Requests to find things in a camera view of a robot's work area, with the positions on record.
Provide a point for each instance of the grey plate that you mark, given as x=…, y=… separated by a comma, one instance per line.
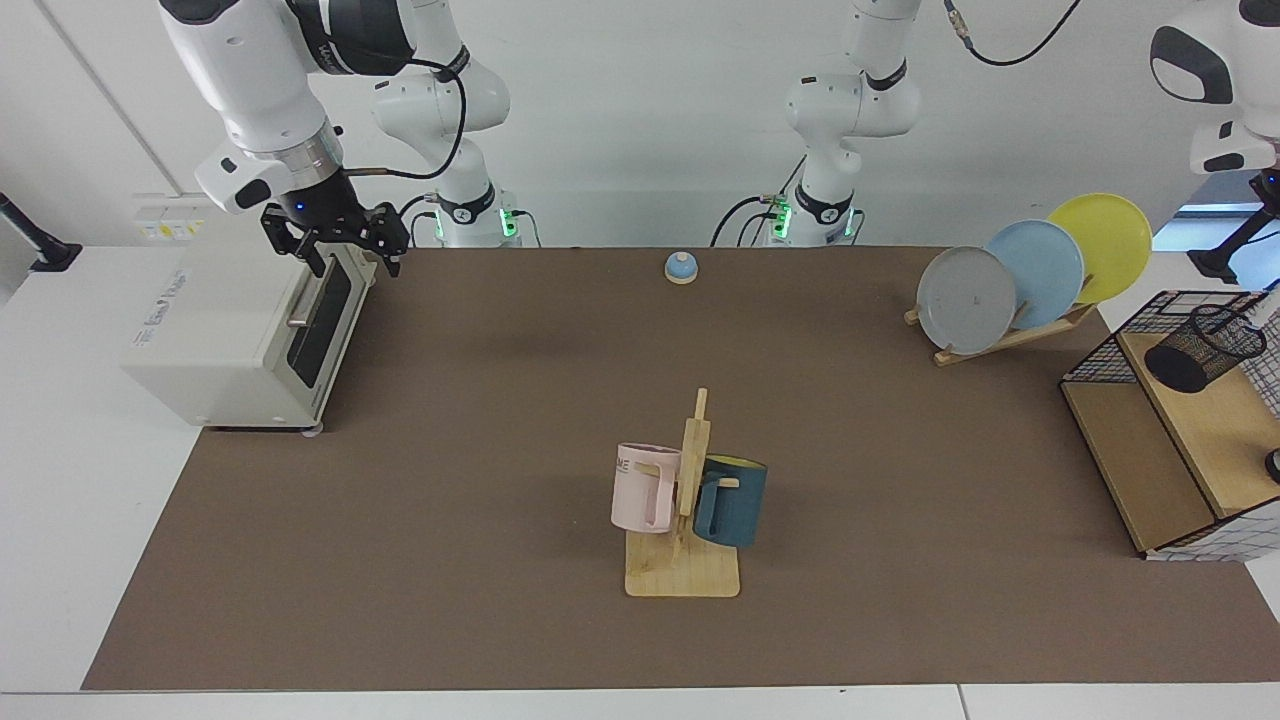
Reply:
x=965, y=300

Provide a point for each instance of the small blue round thing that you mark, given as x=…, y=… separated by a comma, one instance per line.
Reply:
x=681, y=268

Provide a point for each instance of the black stand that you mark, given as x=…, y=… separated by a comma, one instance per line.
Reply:
x=1230, y=250
x=40, y=248

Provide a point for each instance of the light blue plate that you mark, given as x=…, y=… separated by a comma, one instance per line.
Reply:
x=1045, y=265

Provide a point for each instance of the brown table cloth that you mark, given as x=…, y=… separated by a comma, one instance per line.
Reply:
x=450, y=560

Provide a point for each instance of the wooden plate rack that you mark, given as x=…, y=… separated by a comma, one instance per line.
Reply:
x=1010, y=340

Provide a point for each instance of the white socket box yellow labels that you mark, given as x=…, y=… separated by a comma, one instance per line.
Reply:
x=160, y=215

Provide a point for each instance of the dark teal cup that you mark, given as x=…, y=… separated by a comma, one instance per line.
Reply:
x=735, y=505

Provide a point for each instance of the yellow plate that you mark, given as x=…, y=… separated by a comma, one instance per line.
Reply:
x=1105, y=240

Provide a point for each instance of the pink cup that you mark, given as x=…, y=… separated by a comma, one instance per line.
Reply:
x=640, y=495

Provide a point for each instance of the black mesh pen holder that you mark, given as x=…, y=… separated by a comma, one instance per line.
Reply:
x=1200, y=350

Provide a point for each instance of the wooden cup stand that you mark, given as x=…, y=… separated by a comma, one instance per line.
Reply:
x=682, y=575

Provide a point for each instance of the black round object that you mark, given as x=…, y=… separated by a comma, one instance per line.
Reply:
x=1274, y=466

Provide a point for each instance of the pale toaster oven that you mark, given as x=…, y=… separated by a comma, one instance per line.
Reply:
x=230, y=330

